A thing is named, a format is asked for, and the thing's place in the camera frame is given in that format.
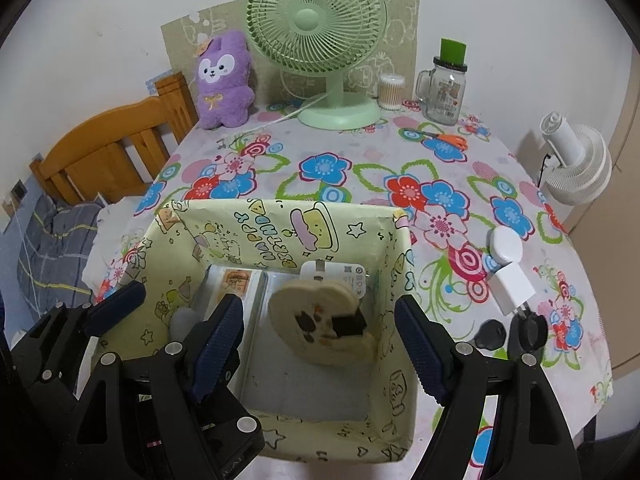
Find white power adapter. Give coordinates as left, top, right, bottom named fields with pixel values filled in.
left=492, top=261, right=538, bottom=318

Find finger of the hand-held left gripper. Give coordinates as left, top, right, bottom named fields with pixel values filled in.
left=12, top=281, right=147, bottom=392
left=200, top=385, right=262, bottom=437

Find yellow cartoon fabric storage box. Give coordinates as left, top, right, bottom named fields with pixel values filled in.
left=143, top=199, right=418, bottom=461

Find grey plaid blanket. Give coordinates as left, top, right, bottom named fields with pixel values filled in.
left=15, top=192, right=108, bottom=311

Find white square labelled adapter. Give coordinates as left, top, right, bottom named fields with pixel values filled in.
left=299, top=259, right=370, bottom=306

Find black knob plug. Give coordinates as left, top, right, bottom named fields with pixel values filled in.
left=510, top=312, right=549, bottom=356

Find orange handled scissors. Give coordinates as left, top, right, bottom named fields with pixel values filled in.
left=407, top=127, right=471, bottom=151

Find purple rabbit plush toy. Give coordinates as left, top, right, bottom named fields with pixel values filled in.
left=194, top=30, right=256, bottom=131

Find beige door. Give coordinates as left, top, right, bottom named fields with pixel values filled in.
left=565, top=45, right=640, bottom=376

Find glass jar mug green lid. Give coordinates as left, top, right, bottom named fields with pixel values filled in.
left=414, top=37, right=468, bottom=126

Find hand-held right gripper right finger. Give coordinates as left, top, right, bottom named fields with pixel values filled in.
left=394, top=294, right=581, bottom=480

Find white fan power cable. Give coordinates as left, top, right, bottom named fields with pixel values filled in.
left=245, top=92, right=326, bottom=133

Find black round plug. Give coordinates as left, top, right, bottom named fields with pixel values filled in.
left=474, top=320, right=507, bottom=351

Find black cube adapter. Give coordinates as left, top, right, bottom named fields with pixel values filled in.
left=332, top=310, right=370, bottom=339

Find green desk fan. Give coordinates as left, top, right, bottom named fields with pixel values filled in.
left=245, top=0, right=387, bottom=130

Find floral tablecloth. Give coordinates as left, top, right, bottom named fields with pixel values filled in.
left=92, top=97, right=616, bottom=480

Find white oval charger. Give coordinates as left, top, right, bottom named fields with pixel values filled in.
left=487, top=225, right=522, bottom=265

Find white standing fan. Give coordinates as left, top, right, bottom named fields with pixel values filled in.
left=537, top=112, right=613, bottom=206

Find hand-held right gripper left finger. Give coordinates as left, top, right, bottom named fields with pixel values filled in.
left=59, top=292, right=247, bottom=480

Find clear cotton swab container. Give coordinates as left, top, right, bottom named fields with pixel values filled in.
left=378, top=74, right=407, bottom=110

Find beige toast shaped gadget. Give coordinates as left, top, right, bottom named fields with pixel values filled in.
left=269, top=280, right=376, bottom=365

